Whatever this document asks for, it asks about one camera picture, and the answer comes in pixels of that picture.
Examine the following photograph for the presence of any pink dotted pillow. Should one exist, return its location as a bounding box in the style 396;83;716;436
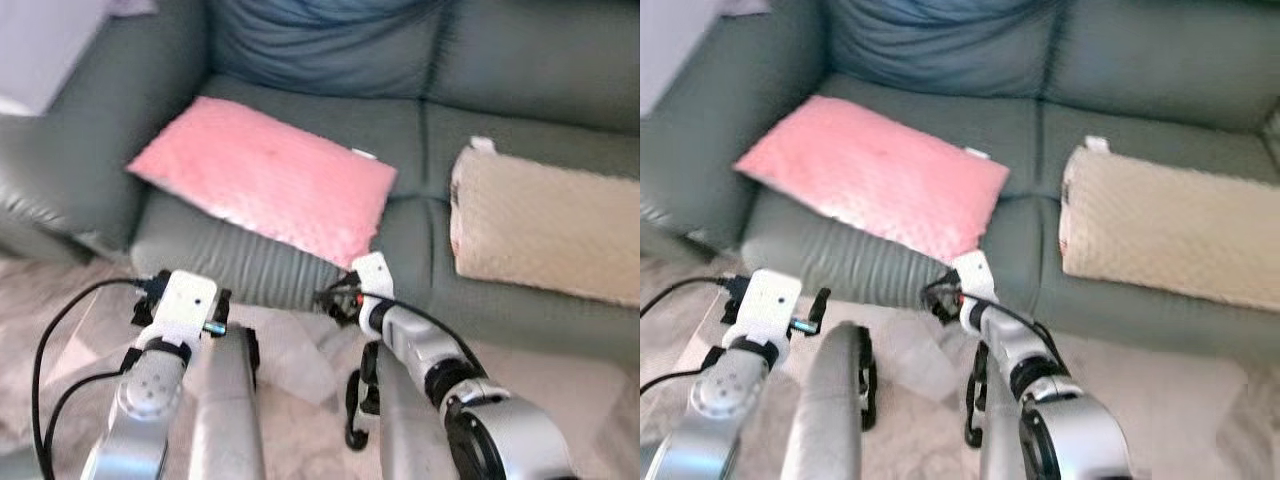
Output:
733;95;1012;264
127;96;399;270

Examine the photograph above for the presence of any beige dotted pillow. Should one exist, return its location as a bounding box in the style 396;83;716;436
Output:
1059;135;1280;314
449;136;641;307

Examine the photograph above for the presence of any dark green leather sofa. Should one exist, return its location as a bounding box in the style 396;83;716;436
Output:
0;0;641;367
640;0;1280;367

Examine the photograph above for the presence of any silver left robot leg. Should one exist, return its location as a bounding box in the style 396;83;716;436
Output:
187;324;267;480
779;321;880;480

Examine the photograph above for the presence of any blue-grey leather back cushion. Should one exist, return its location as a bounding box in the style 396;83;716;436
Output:
207;0;447;100
826;0;1061;99

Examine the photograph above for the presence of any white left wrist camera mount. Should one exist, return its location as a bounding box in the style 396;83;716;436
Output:
157;270;219;347
744;268;803;346

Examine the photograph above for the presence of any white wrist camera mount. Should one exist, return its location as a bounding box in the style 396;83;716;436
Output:
351;252;395;302
744;268;803;346
157;270;219;347
951;250;996;301

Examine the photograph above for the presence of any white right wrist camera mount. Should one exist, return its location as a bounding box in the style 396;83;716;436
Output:
351;252;395;302
951;250;996;301

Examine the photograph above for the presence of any long black left arm cable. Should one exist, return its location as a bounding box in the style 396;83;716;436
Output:
640;276;733;320
30;277;151;480

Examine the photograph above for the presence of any short black left arm cable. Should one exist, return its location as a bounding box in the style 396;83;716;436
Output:
44;367;134;477
640;367;707;397

